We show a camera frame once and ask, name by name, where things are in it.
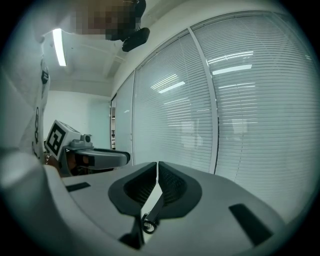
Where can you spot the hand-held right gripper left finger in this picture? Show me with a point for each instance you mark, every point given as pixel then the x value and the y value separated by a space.
pixel 100 200

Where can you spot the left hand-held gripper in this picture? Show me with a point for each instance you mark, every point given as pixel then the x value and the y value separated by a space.
pixel 58 140

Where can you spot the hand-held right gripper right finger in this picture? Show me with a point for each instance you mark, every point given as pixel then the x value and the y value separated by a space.
pixel 212 212

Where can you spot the person's left hand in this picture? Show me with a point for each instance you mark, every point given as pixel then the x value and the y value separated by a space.
pixel 71 162

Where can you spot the white table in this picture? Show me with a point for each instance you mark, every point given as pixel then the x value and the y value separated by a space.
pixel 152 196

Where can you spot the person's white printed shirt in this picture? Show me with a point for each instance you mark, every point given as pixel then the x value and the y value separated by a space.
pixel 27 87

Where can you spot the ceiling light strip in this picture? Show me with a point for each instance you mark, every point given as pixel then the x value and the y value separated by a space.
pixel 59 47

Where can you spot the person's head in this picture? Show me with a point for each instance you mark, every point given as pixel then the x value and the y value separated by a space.
pixel 110 20

